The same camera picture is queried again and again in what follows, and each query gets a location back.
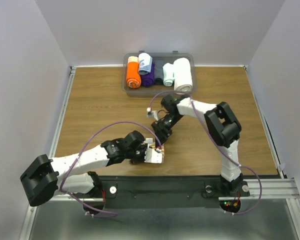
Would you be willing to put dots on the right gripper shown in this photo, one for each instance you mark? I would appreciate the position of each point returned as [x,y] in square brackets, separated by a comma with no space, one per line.
[162,131]

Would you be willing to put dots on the yellow striped towel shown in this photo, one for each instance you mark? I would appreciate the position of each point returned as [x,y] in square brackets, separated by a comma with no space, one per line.
[151,143]

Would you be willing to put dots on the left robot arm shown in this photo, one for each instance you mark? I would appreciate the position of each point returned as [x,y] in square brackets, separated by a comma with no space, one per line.
[47,177]

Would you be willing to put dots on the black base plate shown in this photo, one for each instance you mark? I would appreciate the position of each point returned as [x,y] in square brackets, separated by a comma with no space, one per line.
[158,192]

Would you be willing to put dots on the mint rolled towel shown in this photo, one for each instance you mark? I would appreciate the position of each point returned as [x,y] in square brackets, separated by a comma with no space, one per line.
[168,74]

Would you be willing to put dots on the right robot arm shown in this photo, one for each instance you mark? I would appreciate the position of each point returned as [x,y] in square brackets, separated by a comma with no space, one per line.
[221,124]

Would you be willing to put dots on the dark grey rolled towel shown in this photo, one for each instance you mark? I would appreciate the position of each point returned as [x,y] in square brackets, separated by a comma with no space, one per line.
[158,72]

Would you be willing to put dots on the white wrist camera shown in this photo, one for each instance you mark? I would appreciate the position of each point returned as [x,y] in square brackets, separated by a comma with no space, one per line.
[154,156]
[152,113]

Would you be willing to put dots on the white rolled towel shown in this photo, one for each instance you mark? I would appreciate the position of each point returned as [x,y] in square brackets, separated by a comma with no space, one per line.
[183,81]

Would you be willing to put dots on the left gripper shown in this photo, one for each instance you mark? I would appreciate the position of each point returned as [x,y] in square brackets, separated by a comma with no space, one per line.
[142,159]

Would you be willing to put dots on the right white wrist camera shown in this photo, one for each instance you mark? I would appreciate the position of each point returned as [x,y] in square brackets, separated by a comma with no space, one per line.
[152,113]

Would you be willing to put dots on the purple rolled towel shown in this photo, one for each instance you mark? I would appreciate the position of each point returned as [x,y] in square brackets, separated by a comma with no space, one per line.
[148,79]

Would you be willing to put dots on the light blue towel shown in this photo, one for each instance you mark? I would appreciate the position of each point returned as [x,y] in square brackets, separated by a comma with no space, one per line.
[145,63]

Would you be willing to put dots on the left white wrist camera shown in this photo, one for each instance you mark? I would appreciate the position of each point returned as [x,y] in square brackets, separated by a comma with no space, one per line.
[154,156]

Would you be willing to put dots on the orange rolled towel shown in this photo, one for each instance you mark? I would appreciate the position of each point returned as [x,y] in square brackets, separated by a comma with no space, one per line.
[133,79]

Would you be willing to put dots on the aluminium frame rail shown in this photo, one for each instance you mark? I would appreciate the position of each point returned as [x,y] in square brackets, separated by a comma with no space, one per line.
[96,99]

